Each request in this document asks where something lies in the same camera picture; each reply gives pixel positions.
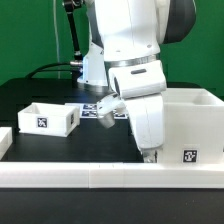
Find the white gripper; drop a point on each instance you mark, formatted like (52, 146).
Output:
(146, 116)

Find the white drawer cabinet frame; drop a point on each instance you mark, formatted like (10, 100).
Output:
(194, 127)

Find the white drawer box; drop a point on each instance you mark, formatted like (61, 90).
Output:
(48, 119)

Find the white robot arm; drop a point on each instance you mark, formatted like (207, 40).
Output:
(131, 33)

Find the white marker sheet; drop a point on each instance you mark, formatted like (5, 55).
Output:
(89, 111)

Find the white left fence piece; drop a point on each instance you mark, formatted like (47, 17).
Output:
(5, 140)

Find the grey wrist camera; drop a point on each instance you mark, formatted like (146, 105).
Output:
(106, 108)

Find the white front fence rail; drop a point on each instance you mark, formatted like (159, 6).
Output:
(109, 175)

